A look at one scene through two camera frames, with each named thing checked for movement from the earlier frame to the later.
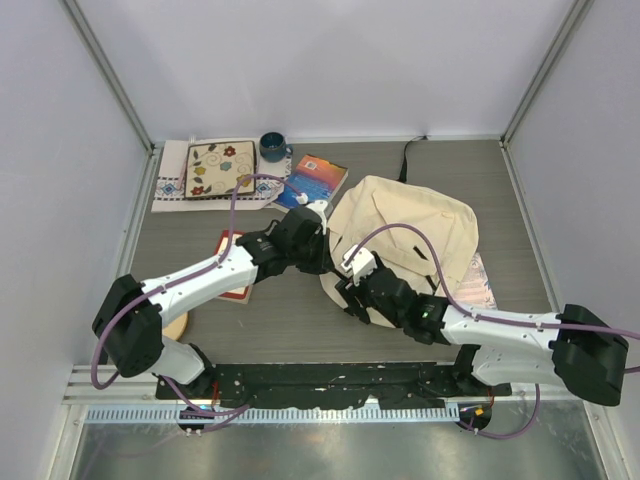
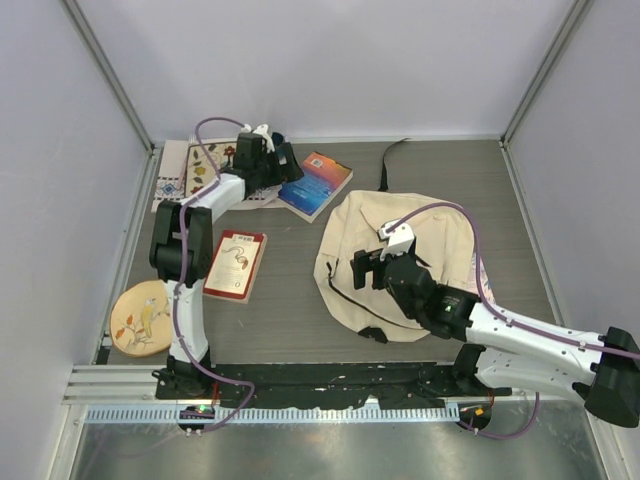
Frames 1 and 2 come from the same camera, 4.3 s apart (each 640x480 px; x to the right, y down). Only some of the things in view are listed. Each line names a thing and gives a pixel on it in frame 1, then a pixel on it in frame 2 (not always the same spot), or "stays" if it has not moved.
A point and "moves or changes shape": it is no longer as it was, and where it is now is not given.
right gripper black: [345, 290] to [362, 262]
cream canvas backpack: [427, 238] moves or changes shape
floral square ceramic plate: [212, 168] stays
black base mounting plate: [291, 384] stays
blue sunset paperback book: [319, 178] stays
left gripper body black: [312, 257] to [267, 171]
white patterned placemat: [169, 189] stays
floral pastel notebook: [476, 289] stays
